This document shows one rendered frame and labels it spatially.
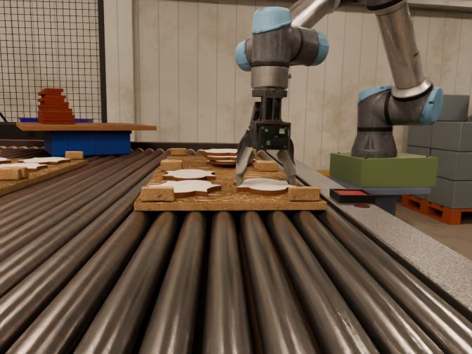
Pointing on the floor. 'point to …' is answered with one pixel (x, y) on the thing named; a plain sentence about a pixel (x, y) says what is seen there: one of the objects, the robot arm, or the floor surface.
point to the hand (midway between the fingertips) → (264, 185)
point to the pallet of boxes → (445, 161)
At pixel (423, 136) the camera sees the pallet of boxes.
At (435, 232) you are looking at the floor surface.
